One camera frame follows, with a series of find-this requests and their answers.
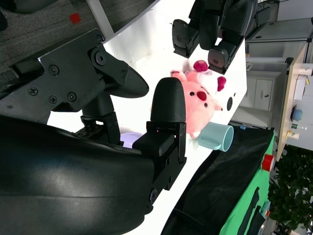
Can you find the white cabinet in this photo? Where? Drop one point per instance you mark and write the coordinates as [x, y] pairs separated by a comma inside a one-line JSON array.
[[261, 90]]

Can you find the blue bowl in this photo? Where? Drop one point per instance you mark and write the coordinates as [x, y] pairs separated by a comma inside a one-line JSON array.
[[297, 114]]

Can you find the red tape roll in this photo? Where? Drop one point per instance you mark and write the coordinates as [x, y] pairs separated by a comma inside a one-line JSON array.
[[267, 162]]

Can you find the black round table grommet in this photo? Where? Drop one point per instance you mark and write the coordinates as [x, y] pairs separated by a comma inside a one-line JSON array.
[[230, 104]]

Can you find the light wooden desk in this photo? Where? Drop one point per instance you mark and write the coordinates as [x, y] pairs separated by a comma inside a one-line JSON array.
[[286, 102]]

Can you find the green leafy plant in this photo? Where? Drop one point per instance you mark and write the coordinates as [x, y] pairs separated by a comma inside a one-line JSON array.
[[293, 186]]

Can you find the black backdrop cloth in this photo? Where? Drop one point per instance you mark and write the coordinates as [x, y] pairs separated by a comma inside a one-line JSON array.
[[220, 183]]

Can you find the red square floor marker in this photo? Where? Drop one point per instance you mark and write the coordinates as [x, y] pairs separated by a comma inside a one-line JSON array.
[[75, 18]]

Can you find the purple round plate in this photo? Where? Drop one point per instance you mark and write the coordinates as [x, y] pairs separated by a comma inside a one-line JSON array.
[[129, 140]]

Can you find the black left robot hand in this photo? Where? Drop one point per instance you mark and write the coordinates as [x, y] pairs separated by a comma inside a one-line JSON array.
[[227, 19]]

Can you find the teal plastic mug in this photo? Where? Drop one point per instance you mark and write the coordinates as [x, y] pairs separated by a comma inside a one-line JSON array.
[[215, 135]]

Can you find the small white bottle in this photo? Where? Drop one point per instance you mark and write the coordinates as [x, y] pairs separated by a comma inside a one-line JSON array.
[[293, 135]]

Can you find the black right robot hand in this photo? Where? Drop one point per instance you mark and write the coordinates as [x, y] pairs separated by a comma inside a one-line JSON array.
[[73, 176]]

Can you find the pink plush pig doll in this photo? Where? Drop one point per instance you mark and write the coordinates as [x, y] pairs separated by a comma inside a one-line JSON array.
[[195, 110]]

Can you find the white table leg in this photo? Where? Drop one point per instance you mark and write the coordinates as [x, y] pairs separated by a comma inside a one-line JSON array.
[[100, 17]]

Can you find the green cloth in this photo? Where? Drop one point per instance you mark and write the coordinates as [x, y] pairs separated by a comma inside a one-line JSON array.
[[249, 195]]

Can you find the white office desk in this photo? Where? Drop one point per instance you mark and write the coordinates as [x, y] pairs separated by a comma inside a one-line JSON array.
[[281, 29]]

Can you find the white box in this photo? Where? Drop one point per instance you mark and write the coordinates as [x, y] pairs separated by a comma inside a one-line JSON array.
[[300, 88]]

